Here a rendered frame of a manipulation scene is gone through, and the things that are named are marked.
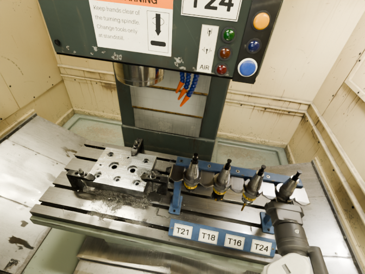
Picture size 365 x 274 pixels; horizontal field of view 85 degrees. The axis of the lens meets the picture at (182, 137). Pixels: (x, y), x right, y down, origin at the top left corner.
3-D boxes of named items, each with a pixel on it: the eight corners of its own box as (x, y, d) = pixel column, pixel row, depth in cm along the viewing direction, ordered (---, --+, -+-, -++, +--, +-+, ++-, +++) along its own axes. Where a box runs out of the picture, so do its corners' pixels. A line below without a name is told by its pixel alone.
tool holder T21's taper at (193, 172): (198, 169, 74) (200, 157, 69) (198, 179, 70) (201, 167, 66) (186, 169, 74) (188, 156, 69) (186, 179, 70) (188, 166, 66)
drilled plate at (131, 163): (144, 197, 95) (143, 191, 92) (86, 186, 97) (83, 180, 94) (156, 162, 112) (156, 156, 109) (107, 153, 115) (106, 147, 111)
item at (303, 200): (310, 207, 67) (312, 206, 67) (294, 204, 68) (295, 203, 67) (304, 190, 72) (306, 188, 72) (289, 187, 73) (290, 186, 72)
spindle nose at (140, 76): (165, 68, 73) (165, 32, 65) (163, 88, 61) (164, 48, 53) (120, 65, 72) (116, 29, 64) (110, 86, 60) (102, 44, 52)
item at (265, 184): (277, 201, 68) (278, 200, 68) (262, 198, 68) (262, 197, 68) (274, 184, 73) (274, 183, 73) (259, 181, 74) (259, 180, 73)
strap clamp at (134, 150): (137, 167, 114) (134, 148, 104) (131, 166, 114) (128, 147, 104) (144, 151, 124) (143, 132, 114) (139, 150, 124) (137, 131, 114)
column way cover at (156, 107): (200, 139, 136) (213, 64, 102) (132, 128, 139) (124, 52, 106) (200, 135, 139) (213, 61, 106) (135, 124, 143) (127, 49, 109)
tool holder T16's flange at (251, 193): (257, 182, 74) (259, 179, 73) (263, 197, 70) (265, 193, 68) (241, 182, 74) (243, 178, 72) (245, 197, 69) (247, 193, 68)
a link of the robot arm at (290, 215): (308, 203, 65) (322, 240, 56) (295, 217, 72) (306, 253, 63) (270, 195, 66) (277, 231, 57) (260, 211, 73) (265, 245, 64)
